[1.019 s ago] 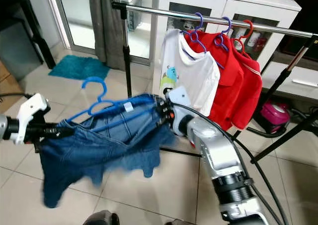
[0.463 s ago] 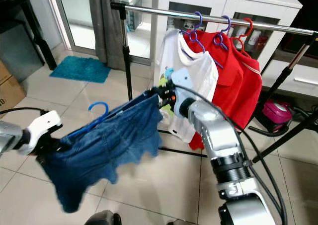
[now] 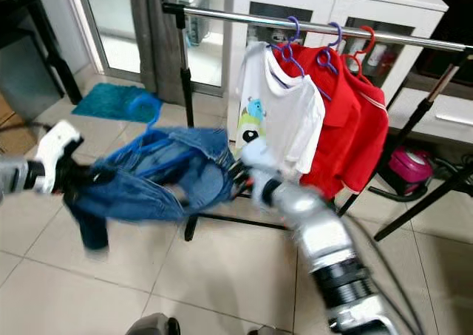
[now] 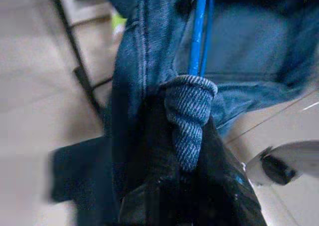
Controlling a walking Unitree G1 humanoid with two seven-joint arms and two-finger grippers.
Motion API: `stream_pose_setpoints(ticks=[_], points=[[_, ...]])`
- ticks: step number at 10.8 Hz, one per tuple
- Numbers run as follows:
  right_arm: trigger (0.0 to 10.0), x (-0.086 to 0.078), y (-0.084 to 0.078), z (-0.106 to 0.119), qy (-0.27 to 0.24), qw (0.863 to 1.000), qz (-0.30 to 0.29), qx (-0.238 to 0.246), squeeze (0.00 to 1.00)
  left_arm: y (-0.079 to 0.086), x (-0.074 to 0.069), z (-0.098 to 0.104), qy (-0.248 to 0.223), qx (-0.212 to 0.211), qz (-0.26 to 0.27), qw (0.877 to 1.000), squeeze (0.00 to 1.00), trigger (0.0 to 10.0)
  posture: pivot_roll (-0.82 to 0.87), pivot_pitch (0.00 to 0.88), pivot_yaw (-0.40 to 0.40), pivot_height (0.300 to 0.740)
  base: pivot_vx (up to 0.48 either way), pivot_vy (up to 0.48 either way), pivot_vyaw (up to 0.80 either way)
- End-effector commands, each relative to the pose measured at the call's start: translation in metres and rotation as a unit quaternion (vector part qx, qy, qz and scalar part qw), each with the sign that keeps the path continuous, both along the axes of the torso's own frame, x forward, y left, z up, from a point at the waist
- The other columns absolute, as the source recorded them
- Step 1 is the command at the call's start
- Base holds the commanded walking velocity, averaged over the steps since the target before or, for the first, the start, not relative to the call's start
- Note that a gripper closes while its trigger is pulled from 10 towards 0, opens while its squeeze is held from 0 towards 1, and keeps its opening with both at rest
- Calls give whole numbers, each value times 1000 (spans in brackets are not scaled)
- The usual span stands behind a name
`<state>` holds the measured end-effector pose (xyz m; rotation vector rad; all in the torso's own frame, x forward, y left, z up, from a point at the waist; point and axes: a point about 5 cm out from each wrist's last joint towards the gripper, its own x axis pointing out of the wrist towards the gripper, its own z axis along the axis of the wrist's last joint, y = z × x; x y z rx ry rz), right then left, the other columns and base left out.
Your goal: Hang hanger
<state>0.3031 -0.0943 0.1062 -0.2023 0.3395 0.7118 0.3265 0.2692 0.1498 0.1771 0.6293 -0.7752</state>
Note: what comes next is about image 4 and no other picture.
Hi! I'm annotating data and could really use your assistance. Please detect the white glass door cabinet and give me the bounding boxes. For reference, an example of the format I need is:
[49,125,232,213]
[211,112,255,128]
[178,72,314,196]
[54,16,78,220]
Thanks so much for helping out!
[56,0,113,27]

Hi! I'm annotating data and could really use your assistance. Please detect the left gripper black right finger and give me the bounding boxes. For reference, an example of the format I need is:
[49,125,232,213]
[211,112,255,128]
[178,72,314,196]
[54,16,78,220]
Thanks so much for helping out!
[194,116,267,226]

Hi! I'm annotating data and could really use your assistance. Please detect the white monster print T-shirt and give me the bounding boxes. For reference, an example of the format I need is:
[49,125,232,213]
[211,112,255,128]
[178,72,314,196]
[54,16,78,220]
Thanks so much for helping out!
[111,12,128,37]

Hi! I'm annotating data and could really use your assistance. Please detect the chrome clothes rack black legs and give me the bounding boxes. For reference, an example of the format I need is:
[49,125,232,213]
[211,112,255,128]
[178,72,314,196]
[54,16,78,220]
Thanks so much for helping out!
[48,0,113,137]

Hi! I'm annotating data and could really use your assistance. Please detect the blue plastic hanger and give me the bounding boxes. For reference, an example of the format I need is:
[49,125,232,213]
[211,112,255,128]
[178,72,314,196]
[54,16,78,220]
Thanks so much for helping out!
[188,0,216,77]

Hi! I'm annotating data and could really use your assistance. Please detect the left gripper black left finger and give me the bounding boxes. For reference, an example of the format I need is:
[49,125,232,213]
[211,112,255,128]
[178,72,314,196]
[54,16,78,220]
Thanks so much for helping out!
[119,91,185,226]

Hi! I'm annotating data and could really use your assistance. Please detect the blue denim shorts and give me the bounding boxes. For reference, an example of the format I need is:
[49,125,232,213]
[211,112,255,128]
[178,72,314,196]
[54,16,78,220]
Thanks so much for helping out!
[48,0,319,226]

